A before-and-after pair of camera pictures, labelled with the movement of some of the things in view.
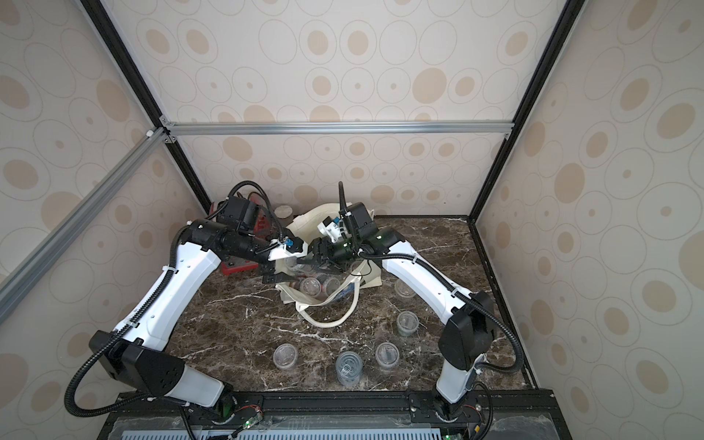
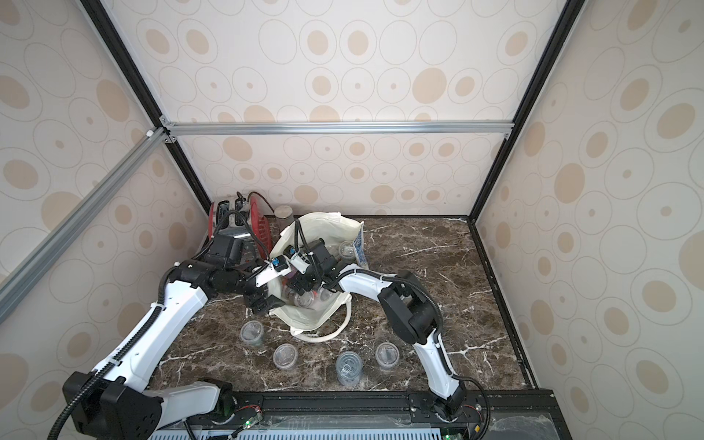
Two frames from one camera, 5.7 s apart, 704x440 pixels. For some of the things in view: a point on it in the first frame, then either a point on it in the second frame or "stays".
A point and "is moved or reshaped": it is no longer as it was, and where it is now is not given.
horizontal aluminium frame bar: (328, 128) stays
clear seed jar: (285, 356) stays
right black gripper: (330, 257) -> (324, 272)
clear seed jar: (349, 368) stays
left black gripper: (270, 268) -> (264, 304)
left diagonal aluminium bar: (27, 270) stays
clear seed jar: (387, 355) stays
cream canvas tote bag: (325, 279) is moved or reshaped
